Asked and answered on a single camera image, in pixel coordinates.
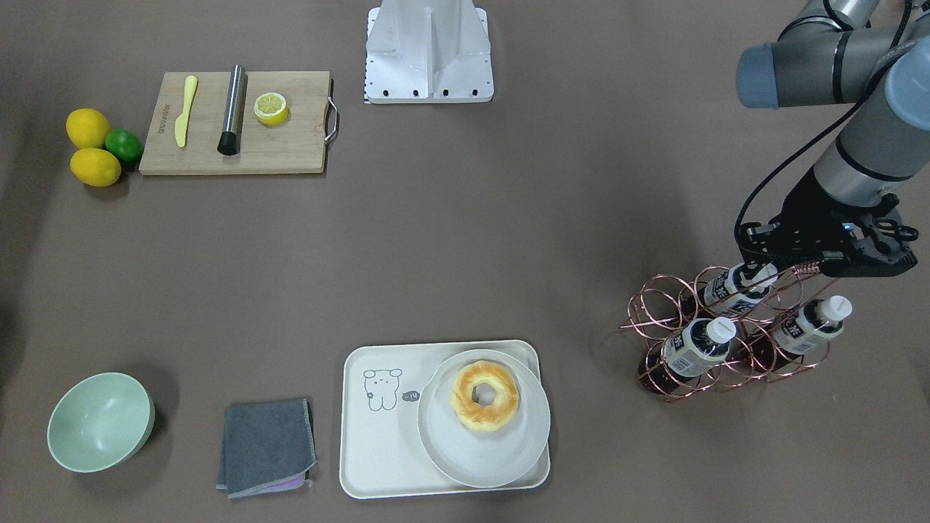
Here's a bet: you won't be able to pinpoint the copper wire bottle rack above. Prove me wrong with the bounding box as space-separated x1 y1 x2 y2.
620 262 835 402

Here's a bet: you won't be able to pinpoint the white round plate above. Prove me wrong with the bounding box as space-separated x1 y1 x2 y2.
418 349 551 489

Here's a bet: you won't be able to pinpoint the bamboo cutting board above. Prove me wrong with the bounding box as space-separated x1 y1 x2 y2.
137 70 338 176

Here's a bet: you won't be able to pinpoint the half lemon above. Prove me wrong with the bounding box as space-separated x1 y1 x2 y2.
253 92 289 126

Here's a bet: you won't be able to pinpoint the tea bottle front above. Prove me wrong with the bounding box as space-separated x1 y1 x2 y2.
638 317 737 394

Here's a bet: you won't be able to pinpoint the grey folded cloth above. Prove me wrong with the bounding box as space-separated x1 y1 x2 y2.
216 398 317 499

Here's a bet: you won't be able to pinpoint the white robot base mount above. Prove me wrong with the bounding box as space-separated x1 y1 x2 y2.
363 1 495 104

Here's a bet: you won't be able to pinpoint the yellow plastic knife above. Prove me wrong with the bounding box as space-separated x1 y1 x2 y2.
174 74 198 148

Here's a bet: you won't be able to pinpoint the green lime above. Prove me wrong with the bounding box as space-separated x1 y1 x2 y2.
104 129 144 163

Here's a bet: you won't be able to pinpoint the light green bowl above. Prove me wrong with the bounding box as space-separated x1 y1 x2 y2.
46 372 155 473

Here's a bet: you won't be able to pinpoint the yellow lemon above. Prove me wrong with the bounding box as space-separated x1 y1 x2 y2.
65 108 112 149
69 147 122 187

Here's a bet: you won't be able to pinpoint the yellow lemon lower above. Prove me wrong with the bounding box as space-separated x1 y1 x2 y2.
69 147 122 187

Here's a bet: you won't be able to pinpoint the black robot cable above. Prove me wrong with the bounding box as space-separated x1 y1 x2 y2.
734 0 915 255

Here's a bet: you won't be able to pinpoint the tea bottle back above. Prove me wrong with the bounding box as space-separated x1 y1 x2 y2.
681 264 778 319

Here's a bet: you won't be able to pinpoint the cream serving tray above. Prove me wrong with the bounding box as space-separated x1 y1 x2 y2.
339 340 549 499

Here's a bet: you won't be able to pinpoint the yellow lemon upper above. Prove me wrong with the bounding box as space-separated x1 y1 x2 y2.
65 108 112 149

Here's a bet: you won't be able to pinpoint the tea bottle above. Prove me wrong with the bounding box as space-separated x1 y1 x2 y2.
638 317 737 394
748 295 853 372
681 264 778 319

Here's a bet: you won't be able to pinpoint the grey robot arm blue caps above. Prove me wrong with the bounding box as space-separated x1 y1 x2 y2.
735 1 929 277

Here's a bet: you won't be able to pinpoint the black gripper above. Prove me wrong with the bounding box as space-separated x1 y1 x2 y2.
740 170 919 278

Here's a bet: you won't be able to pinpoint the glazed donut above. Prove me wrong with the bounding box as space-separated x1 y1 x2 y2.
450 360 520 431

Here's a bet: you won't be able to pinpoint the steel muddler black tip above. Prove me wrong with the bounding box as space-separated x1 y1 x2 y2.
217 64 247 158

